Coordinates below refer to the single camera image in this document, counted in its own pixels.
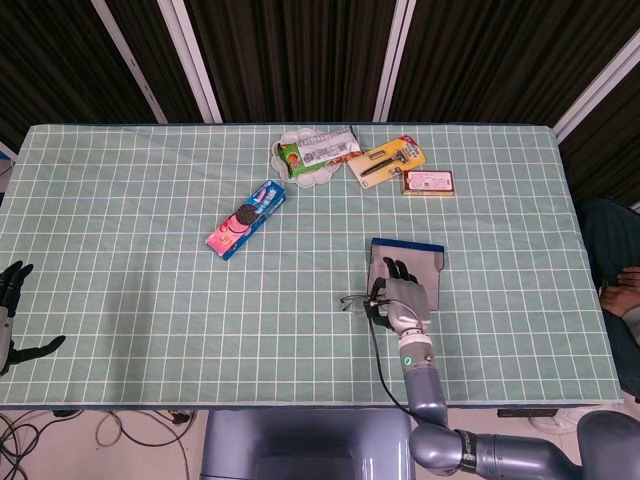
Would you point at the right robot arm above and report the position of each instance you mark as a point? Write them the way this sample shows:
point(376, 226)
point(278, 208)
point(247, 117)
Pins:
point(425, 390)

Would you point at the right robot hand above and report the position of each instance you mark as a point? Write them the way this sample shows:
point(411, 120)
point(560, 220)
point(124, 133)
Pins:
point(407, 302)

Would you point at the green checkered tablecloth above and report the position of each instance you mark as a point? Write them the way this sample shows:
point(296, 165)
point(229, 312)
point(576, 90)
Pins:
point(150, 310)

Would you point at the blue glasses case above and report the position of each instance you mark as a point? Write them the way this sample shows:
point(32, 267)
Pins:
point(415, 257)

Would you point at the black table bracket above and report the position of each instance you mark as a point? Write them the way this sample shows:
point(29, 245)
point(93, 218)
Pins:
point(525, 413)

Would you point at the green white snack packet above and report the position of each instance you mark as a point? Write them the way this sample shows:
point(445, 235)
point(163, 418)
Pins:
point(320, 150)

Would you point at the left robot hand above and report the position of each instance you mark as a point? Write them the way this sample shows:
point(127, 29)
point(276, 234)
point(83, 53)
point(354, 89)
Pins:
point(5, 327)

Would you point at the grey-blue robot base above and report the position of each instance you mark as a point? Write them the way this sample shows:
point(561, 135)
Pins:
point(305, 445)

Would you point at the dark brown curtain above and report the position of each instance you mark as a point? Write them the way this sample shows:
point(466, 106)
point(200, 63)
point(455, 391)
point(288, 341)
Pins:
point(300, 50)

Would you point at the seated person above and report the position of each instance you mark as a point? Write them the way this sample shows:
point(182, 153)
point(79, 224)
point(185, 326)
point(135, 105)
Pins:
point(607, 240)

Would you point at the eyeglasses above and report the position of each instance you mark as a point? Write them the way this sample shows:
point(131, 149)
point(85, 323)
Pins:
point(356, 306)

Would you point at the white blue sign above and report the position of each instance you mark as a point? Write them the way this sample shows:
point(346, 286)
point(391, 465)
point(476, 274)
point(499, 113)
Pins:
point(5, 155)

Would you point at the white frame post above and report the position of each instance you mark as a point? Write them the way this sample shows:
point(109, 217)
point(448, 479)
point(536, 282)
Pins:
point(130, 62)
point(192, 62)
point(392, 65)
point(600, 85)

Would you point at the blue pink cookie box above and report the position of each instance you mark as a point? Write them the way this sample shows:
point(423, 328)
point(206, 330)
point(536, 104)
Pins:
point(247, 217)

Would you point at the white flower-shaped plate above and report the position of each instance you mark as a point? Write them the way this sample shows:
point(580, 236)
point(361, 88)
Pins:
point(310, 177)

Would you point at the razor blister pack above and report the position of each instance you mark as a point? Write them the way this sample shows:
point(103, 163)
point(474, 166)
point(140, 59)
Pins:
point(387, 160)

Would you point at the red yellow small box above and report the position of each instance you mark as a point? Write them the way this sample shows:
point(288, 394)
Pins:
point(429, 182)

